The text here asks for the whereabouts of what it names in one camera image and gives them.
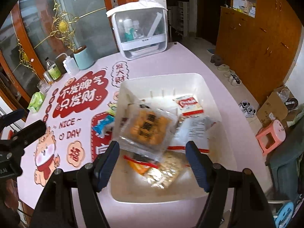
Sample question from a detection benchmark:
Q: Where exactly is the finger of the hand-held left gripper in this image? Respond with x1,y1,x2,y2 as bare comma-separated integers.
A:
11,120,47,149
0,109,25,130

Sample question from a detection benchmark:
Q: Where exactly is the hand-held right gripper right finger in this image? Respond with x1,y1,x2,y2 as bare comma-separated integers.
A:
186,141,276,228

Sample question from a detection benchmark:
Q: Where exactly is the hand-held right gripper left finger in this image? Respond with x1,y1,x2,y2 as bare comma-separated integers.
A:
30,141,120,228

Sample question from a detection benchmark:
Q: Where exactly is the orange snack packet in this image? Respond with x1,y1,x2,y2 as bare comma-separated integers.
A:
123,155,159,175

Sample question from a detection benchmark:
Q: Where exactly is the clear nut snack packet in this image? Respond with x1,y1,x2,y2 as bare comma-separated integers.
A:
142,151,191,189

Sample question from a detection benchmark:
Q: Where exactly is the white snack packet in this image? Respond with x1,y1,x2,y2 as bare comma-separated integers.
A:
170,116,216,154

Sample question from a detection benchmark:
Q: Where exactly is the yellow ball snack packet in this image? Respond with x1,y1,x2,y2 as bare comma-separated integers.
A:
112,101,180,163

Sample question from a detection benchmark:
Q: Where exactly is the red cookie packet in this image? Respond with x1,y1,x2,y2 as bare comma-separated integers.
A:
173,95,205,117

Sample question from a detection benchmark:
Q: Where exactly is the white plastic basket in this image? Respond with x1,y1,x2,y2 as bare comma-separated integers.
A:
110,73,238,203

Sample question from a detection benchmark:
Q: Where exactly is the green tissue packet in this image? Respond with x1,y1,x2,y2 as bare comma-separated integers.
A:
27,91,46,113

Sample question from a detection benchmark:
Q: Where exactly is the glass cup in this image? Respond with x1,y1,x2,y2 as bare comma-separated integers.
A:
37,79,51,93

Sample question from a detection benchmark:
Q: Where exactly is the blue snack packet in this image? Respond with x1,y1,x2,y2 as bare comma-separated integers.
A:
92,114,116,138

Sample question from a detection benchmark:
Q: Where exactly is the small clear jar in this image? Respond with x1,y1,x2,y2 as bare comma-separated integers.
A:
43,72,54,85

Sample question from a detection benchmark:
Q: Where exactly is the green yellow snack packet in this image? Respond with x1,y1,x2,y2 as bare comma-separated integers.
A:
106,102,119,117

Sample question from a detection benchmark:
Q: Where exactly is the small gold door ornament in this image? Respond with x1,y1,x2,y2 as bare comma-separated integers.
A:
17,38,36,76

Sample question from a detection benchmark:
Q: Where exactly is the green label bottle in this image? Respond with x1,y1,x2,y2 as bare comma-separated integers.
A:
45,57,62,81

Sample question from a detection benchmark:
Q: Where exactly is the white squeeze wash bottle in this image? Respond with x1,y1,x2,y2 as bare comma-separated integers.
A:
55,53,79,74

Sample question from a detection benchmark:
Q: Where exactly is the white black sneaker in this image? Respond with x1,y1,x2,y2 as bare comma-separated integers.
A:
239,101,256,118
229,74,242,85

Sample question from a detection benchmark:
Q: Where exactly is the pink plastic stool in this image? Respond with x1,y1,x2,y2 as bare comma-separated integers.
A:
255,119,287,157

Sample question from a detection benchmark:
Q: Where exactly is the dark green chair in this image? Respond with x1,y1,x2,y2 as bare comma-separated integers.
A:
269,131,304,200

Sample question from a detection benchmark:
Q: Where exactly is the light teal canister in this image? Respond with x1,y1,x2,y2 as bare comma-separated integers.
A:
73,46,95,70

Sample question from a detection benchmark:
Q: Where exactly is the cardboard box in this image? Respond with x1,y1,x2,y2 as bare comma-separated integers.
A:
256,85,303,129

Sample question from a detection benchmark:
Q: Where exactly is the blue plastic stool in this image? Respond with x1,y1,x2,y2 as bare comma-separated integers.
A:
275,201,304,228

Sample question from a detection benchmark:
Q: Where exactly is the beige slipper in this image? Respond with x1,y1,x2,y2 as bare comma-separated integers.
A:
217,64,232,77

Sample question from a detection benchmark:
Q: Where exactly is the wooden glass door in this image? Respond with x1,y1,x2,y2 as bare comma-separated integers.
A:
0,0,139,124

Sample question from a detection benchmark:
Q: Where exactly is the large gold door ornament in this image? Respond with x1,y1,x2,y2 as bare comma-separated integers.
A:
47,2,81,48

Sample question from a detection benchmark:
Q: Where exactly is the dark brown slipper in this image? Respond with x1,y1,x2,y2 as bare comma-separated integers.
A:
210,55,226,66

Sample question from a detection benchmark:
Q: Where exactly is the crumpled clear bottle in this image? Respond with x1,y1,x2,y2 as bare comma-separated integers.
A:
278,88,291,100

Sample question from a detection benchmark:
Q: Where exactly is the black round lid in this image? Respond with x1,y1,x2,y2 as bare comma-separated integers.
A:
286,98,299,111

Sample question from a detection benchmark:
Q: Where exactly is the white storage box with lid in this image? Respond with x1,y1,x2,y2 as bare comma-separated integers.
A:
106,1,169,60

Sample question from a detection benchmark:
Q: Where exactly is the wooden cabinet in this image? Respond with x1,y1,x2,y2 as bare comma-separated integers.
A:
216,0,304,105

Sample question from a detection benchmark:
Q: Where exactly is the clear plastic bottle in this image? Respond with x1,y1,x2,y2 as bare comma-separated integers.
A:
132,20,143,39

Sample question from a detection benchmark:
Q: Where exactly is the white drawer tower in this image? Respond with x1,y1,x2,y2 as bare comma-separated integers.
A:
177,1,191,38

